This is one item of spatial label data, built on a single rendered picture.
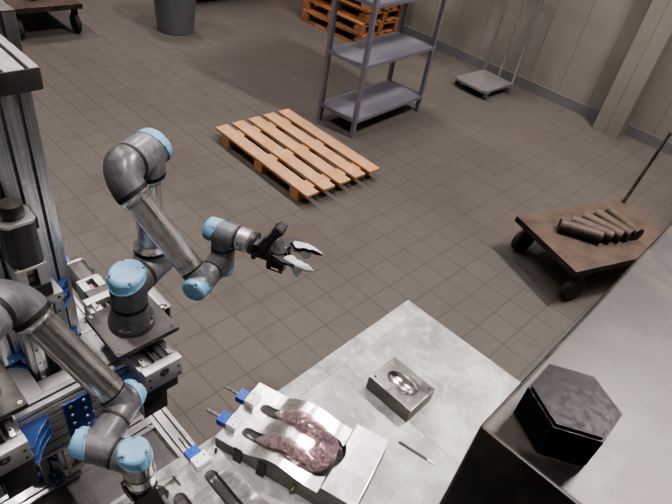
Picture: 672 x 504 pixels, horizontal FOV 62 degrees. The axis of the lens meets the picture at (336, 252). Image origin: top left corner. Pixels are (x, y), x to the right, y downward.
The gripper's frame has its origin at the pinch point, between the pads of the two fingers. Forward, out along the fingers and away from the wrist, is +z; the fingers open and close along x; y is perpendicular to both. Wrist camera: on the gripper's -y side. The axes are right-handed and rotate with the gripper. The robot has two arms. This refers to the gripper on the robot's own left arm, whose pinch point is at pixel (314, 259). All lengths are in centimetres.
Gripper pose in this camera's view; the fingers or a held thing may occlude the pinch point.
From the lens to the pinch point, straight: 163.8
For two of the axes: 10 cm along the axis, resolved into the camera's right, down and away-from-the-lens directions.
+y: -1.0, 6.8, 7.2
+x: -3.5, 6.6, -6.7
